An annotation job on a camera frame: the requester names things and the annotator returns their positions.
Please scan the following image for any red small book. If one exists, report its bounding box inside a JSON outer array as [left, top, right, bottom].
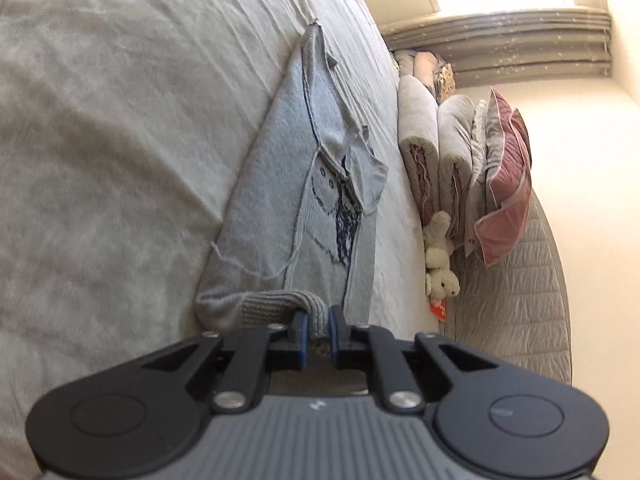
[[428, 299, 448, 323]]

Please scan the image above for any white plush dog toy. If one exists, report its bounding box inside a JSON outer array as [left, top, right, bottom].
[[423, 211, 460, 306]]

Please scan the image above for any grey knitted cat sweater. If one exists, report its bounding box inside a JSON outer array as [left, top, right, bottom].
[[194, 23, 387, 339]]

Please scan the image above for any pink grey pillow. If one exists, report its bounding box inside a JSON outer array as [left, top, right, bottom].
[[474, 89, 533, 268]]

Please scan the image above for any grey quilted headboard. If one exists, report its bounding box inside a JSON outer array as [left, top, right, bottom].
[[439, 195, 573, 384]]

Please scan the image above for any light grey bed sheet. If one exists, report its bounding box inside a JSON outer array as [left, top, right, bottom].
[[1, 0, 436, 479]]

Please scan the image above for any folded grey pink quilt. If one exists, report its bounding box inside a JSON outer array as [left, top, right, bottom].
[[398, 75, 488, 255]]

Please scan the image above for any grey right window curtain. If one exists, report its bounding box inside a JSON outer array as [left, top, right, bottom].
[[381, 6, 612, 88]]

